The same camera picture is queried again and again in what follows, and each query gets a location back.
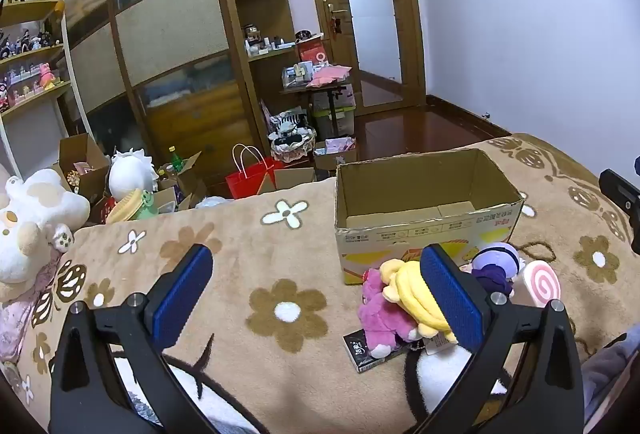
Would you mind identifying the shelf of figurines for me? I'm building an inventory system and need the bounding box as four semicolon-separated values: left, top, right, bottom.
0;26;66;109

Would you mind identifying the green frog toy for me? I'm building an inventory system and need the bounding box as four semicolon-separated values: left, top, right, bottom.
106;191;160;223

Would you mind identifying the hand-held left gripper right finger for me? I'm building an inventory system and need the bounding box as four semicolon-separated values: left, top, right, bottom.
412;244;586;434

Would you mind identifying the red gift bag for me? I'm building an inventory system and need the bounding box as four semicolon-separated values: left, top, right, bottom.
225;144;277;199

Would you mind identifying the black and white plush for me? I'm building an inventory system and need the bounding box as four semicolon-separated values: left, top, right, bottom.
267;111;313;145

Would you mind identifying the pink round lollipop plush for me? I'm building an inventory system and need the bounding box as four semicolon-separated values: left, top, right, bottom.
510;262;562;309

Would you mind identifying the grey cloth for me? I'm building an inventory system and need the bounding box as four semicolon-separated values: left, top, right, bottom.
580;329;640;434

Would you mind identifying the lace-trimmed basket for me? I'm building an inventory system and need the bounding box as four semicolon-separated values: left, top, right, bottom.
270;126;318;163

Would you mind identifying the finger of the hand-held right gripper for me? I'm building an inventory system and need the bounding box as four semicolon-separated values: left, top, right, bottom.
598;169;640;255

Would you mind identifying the small cardboard box with packets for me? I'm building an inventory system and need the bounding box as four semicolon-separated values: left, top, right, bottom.
313;141;357;172

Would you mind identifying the wooden wardrobe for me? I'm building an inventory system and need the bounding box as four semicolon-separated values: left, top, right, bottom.
42;0;301;165

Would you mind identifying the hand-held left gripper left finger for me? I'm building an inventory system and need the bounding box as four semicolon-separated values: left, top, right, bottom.
48;244;271;434

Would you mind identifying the wooden door with glass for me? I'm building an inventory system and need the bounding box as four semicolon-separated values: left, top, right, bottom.
300;0;426;115

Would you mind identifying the red box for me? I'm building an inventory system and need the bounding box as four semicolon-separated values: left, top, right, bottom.
297;38;328;64

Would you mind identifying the large white plush toy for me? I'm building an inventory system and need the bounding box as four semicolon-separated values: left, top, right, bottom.
0;169;91;285

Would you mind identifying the pink floral quilt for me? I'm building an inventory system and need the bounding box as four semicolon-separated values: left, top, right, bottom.
0;259;66;365

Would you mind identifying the yellow plush toy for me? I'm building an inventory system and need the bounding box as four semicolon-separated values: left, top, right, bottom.
379;259;458;345

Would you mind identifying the black tissue pack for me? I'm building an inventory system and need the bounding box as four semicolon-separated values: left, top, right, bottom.
343;328;426;374

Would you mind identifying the purple and white plush toy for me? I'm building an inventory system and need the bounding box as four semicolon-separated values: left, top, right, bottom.
470;242;527;299

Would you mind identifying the pink plush toy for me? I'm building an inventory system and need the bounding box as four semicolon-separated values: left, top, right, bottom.
358;268;423;359

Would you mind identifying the clear plastic storage box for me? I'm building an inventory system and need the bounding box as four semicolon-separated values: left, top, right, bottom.
311;86;357;139

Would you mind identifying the white-haired plush doll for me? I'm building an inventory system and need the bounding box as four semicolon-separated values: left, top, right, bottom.
109;148;158;201

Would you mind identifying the pink cloth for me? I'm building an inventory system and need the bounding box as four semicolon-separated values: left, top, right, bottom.
306;64;353;88

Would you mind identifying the small folding table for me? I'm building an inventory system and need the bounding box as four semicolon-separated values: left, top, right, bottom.
279;78;353;139

